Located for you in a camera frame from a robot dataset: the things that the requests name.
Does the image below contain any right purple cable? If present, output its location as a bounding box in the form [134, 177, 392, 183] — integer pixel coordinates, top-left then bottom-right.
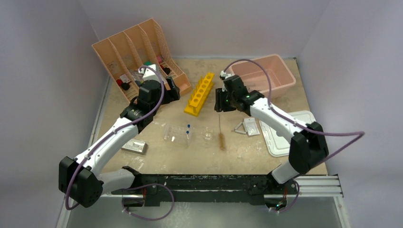
[222, 59, 365, 215]

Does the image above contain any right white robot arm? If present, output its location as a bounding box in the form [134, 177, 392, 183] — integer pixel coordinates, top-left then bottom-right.
[214, 72, 329, 193]

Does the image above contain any metal clay triangle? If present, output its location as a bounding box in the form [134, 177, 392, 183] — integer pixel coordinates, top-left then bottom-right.
[233, 122, 247, 135]

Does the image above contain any white packet pouch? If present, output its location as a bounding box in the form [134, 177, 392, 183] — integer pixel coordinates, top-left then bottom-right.
[243, 117, 260, 136]

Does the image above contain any pink plastic bin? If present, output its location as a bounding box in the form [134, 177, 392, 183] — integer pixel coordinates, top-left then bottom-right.
[227, 54, 296, 98]

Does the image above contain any black rubber stopper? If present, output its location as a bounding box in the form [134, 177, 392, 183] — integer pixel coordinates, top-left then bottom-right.
[121, 82, 130, 91]

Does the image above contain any wooden bristle brush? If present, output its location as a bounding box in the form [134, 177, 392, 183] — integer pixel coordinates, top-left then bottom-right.
[218, 114, 226, 151]

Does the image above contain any yellow test tube rack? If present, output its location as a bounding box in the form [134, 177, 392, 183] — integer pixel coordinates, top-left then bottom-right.
[184, 72, 215, 117]

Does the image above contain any white plastic bin lid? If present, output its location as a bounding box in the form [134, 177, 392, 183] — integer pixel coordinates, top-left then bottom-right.
[259, 110, 316, 157]

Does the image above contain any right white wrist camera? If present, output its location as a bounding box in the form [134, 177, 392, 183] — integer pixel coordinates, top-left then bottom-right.
[220, 71, 234, 80]

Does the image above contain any clear well plate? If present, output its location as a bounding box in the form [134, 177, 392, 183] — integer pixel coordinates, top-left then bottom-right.
[163, 124, 194, 148]

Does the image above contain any white slide box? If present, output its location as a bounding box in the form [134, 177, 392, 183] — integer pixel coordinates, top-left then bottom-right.
[121, 139, 148, 154]

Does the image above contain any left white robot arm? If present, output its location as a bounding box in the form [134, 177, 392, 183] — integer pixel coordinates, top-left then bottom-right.
[58, 76, 180, 210]

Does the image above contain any peach plastic file organizer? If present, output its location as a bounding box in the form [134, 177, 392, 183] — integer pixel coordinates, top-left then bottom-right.
[92, 19, 192, 101]

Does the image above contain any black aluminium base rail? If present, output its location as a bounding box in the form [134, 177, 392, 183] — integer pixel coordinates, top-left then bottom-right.
[64, 173, 344, 209]

